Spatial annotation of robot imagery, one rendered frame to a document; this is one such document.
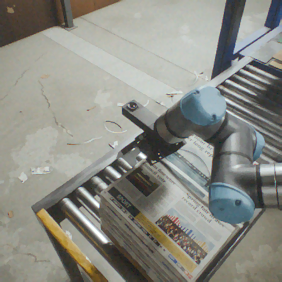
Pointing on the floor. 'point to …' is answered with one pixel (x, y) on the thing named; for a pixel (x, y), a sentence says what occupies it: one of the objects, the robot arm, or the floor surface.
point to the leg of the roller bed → (72, 270)
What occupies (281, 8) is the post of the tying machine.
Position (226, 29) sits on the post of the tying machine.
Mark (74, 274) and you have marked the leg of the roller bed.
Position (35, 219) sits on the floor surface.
